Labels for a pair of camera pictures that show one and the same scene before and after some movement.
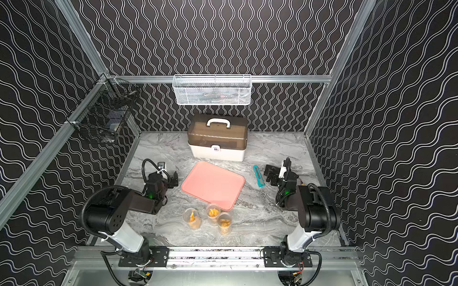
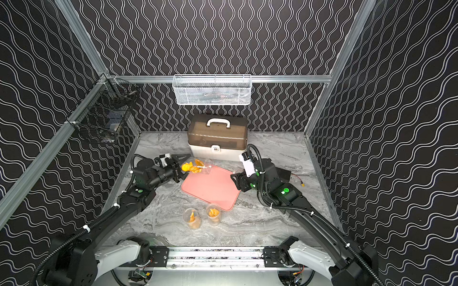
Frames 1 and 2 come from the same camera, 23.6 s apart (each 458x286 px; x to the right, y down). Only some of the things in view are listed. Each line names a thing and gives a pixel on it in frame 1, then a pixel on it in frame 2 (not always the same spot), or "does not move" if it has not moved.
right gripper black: [275, 177] to [241, 181]
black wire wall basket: [107, 109] does not move
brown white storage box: [222, 137] does not move
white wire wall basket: [212, 89] does not move
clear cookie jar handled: [225, 223] to [195, 165]
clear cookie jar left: [192, 217] does not move
